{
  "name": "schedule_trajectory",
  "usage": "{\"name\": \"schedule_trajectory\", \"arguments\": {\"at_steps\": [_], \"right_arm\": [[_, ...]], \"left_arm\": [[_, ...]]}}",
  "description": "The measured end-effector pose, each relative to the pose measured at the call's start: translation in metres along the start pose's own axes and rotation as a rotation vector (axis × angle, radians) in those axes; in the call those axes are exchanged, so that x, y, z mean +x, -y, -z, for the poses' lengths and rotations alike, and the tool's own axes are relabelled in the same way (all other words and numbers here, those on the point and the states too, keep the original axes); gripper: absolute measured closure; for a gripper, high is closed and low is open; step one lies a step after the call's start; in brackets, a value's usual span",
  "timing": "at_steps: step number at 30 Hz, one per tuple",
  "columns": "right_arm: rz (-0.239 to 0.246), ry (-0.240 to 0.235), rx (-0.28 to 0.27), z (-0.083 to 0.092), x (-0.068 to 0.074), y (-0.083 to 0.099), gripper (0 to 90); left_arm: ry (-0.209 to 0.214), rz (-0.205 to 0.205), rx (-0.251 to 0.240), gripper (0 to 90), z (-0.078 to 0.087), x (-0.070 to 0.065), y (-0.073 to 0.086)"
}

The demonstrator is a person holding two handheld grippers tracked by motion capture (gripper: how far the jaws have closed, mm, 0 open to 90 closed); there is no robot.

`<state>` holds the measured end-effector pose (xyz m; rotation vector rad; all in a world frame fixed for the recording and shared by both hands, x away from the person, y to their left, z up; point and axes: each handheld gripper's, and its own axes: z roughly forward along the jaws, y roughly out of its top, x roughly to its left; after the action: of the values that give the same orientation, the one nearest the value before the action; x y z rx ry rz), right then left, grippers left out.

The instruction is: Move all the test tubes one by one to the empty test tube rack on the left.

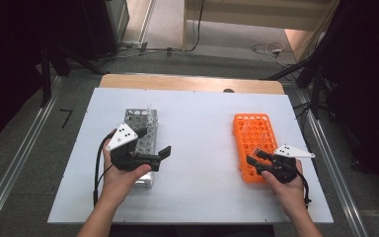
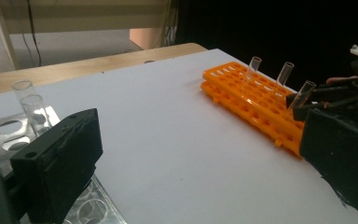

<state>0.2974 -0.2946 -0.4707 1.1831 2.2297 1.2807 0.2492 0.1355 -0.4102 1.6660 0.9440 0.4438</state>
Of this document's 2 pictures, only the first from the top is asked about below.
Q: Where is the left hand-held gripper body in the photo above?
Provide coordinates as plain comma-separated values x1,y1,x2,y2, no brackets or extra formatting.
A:
106,122,161,172

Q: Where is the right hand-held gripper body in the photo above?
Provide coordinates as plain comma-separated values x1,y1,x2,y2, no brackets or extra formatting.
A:
264,143,316,184

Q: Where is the silver metal test tube rack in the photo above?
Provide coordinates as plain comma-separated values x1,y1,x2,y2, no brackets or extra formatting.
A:
123,108,159,190

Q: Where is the orange plastic test tube rack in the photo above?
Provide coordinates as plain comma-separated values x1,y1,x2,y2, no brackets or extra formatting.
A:
232,113,279,184

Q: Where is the person's right hand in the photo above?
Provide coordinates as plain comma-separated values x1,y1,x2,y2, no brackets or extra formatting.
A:
262,159,307,216

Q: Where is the person's left hand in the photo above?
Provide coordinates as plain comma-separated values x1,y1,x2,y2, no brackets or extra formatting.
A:
102,130,152,198

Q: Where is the white table board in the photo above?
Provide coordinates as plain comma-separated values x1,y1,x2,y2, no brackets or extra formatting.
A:
47,87,334,225

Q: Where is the light wooden table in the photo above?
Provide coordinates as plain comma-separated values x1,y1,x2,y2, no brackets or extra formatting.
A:
99,73,285,96

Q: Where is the black metal stand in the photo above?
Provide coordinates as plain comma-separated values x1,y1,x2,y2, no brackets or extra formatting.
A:
38,42,107,108
265,0,353,119

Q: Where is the dark cabinet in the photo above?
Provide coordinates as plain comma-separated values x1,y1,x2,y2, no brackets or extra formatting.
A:
82,0,129,62

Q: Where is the black curtain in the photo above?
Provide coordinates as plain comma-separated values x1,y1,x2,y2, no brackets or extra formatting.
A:
322,0,379,205
0,0,47,156

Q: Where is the beige wooden desk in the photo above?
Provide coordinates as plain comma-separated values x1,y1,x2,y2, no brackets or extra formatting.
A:
184,0,335,52

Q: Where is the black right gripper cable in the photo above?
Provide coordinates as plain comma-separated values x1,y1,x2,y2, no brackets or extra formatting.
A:
295,167,312,206

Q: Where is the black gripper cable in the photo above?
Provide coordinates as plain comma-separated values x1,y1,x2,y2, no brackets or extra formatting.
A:
93,132,116,207
295,167,312,206

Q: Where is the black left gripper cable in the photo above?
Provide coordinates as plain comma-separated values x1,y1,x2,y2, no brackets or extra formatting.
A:
93,132,116,207

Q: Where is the metal floor rail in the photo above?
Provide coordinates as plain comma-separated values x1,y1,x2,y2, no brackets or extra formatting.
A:
0,75,63,231
295,88,369,237

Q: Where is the grey floor cable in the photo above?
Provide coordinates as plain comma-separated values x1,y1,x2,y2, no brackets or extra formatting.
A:
98,47,186,62

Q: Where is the white floor cable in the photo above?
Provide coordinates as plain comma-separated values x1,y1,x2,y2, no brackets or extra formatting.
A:
250,41,287,62

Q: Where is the black hanging cable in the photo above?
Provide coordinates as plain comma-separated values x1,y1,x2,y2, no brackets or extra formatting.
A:
190,0,205,53

